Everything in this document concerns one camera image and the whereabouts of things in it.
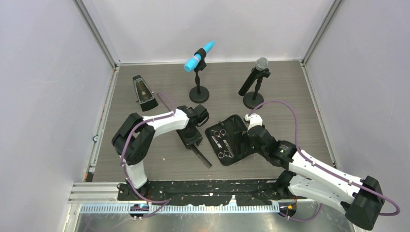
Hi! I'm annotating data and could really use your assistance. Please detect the black zip tool case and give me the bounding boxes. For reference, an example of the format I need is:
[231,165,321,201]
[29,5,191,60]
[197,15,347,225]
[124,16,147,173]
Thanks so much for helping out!
[205,115,256,166]

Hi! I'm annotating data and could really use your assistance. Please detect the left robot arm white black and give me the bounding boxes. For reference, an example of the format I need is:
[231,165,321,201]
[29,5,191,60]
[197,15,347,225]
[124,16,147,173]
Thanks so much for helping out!
[111,104,211,200]

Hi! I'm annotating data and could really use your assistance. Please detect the blue microphone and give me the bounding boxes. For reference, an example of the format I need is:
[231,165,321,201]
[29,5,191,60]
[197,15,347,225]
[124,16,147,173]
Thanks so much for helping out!
[184,40,215,72]

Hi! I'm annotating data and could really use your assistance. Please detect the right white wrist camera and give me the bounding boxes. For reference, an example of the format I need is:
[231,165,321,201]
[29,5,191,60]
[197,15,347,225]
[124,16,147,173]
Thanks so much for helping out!
[244,113,263,130]

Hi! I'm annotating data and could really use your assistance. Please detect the black silver microphone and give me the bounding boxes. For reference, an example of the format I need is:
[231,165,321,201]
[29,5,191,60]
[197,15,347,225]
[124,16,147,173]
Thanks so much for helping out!
[238,57,270,96]

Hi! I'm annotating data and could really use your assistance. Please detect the black metronome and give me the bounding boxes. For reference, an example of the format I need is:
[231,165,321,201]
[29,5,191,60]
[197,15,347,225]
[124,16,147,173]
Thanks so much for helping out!
[132,75,159,112]

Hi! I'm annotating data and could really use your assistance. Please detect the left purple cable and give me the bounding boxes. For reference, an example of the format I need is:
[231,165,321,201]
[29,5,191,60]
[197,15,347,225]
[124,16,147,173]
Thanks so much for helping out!
[119,93,177,220]

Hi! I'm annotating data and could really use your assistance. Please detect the aluminium rail front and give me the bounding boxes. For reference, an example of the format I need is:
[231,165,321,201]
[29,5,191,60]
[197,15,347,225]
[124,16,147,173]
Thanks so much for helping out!
[67,182,359,215]

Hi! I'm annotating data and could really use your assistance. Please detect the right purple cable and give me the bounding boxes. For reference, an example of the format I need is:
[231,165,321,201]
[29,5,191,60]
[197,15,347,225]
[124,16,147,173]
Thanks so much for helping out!
[248,100,401,222]

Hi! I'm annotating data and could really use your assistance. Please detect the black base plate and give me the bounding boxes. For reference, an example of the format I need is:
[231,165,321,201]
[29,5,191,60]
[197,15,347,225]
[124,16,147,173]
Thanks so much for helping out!
[117,179,299,206]

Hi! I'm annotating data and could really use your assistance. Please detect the purple cable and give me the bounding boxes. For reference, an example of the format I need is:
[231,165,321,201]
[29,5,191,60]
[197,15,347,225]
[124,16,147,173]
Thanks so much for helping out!
[248,100,401,222]
[119,93,177,220]

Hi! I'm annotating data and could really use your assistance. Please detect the black comb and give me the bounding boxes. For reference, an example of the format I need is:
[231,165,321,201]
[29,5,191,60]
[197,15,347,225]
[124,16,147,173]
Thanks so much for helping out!
[189,145,212,169]

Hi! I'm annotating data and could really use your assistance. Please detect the black microphone stand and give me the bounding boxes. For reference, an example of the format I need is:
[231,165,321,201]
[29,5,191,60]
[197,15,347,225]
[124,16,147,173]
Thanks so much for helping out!
[243,77,264,109]
[189,60,209,103]

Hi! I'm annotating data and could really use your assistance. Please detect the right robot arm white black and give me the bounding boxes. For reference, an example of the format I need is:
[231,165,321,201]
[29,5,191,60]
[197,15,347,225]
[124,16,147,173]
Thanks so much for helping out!
[234,126,385,231]

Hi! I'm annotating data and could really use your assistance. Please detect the right black microphone stand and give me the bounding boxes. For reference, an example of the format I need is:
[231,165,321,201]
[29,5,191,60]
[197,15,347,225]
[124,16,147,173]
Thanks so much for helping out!
[243,77,264,109]

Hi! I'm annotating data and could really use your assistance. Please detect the silver scissors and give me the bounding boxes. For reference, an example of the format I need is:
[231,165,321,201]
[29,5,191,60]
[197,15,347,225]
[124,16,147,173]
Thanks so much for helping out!
[211,129,226,149]
[217,140,234,159]

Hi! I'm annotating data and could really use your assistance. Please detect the left black microphone stand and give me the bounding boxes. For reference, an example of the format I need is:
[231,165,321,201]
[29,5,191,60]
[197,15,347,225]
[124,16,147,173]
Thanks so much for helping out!
[189,60,209,103]

